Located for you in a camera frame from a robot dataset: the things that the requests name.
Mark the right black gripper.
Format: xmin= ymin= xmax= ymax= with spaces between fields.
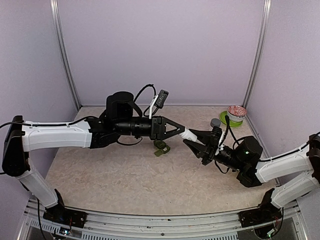
xmin=183 ymin=130 xmax=245 ymax=172

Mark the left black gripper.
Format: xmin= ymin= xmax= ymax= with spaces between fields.
xmin=115 ymin=116 xmax=186 ymax=141

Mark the small white pill bottle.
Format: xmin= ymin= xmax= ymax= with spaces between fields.
xmin=178 ymin=127 xmax=198 ymax=142

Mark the green weekly pill organizer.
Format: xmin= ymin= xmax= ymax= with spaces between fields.
xmin=153 ymin=140 xmax=171 ymax=157

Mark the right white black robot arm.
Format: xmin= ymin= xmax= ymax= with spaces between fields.
xmin=180 ymin=127 xmax=320 ymax=225

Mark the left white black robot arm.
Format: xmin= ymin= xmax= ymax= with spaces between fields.
xmin=2 ymin=91 xmax=196 ymax=223

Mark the orange grey-capped supplement bottle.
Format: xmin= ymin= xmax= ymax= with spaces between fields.
xmin=210 ymin=118 xmax=221 ymax=128

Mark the green saucer plate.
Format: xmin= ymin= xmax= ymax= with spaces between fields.
xmin=219 ymin=110 xmax=244 ymax=128

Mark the red patterned white bowl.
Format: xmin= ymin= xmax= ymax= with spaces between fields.
xmin=227 ymin=105 xmax=247 ymax=123

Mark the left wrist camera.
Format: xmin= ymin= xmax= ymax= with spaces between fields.
xmin=155 ymin=89 xmax=169 ymax=109

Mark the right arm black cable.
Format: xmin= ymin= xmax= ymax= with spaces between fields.
xmin=224 ymin=114 xmax=241 ymax=148

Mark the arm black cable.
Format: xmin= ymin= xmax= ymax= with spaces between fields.
xmin=224 ymin=114 xmax=241 ymax=148
xmin=133 ymin=84 xmax=157 ymax=118

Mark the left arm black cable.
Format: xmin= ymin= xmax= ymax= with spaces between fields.
xmin=133 ymin=84 xmax=157 ymax=118

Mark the front aluminium rail base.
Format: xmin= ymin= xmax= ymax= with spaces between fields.
xmin=15 ymin=197 xmax=310 ymax=240

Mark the right aluminium frame post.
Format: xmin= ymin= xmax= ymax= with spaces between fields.
xmin=242 ymin=0 xmax=272 ymax=108

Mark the aluminium frame post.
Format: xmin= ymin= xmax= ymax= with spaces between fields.
xmin=242 ymin=0 xmax=272 ymax=108
xmin=50 ymin=0 xmax=82 ymax=111

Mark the left aluminium frame post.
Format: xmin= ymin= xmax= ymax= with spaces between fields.
xmin=50 ymin=0 xmax=82 ymax=111

